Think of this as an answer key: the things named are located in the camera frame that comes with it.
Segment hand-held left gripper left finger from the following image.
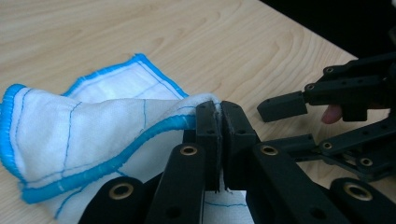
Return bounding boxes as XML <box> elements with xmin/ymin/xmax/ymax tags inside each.
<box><xmin>145</xmin><ymin>100</ymin><xmax>222</xmax><ymax>224</ymax></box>

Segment white cloth with blue edging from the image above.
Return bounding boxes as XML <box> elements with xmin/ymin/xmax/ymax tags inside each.
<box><xmin>0</xmin><ymin>52</ymin><xmax>255</xmax><ymax>224</ymax></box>

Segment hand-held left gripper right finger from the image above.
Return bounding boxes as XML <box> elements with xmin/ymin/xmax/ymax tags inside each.
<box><xmin>219</xmin><ymin>100</ymin><xmax>354</xmax><ymax>224</ymax></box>

